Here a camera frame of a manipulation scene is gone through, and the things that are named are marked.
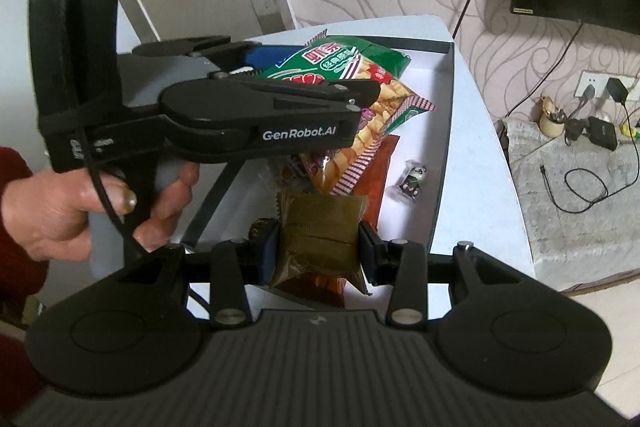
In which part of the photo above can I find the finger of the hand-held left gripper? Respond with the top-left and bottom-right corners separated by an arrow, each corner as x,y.
132,36 -> 297,74
160,77 -> 381,125

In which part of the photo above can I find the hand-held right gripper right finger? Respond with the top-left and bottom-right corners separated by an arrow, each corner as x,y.
358,221 -> 508,327

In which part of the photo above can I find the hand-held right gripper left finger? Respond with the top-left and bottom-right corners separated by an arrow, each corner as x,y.
127,220 -> 282,329

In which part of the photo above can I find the brown paper snack packet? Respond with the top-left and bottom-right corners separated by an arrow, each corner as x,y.
270,193 -> 370,295

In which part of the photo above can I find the orange snack packet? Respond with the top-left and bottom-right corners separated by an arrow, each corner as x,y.
295,273 -> 351,306

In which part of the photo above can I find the green cracker bag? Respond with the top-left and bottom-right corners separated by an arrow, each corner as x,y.
260,36 -> 436,198

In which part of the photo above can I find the white box with dark rim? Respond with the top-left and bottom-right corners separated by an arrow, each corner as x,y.
180,26 -> 458,306

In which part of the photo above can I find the person's left forearm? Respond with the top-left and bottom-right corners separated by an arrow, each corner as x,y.
0,146 -> 36,258

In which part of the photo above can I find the person's left hand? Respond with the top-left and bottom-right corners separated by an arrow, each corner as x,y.
2,159 -> 201,263

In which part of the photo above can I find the panda print candy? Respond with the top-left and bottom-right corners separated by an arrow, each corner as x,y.
398,161 -> 430,198

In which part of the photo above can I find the orange-red snack packet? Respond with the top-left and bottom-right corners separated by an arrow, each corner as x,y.
362,134 -> 402,233

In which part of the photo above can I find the beige cup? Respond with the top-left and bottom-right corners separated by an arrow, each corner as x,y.
539,96 -> 569,139

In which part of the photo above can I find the small black adapter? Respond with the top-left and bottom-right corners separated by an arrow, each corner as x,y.
565,119 -> 588,146

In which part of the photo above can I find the black set-top box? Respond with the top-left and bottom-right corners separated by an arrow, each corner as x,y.
585,117 -> 621,152

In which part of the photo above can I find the person's red clothing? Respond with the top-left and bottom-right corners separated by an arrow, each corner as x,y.
0,332 -> 45,410

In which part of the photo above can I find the black charger plug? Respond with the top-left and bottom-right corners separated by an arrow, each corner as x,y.
606,77 -> 631,106

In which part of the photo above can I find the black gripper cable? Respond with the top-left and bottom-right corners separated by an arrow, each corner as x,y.
64,0 -> 213,322

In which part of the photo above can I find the looped black cable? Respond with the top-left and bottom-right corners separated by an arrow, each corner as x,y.
540,164 -> 609,214

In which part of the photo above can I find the thin black power cable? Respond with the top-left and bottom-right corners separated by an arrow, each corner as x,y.
500,21 -> 585,120

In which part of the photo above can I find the white wall socket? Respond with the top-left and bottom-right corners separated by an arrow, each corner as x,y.
575,71 -> 640,104

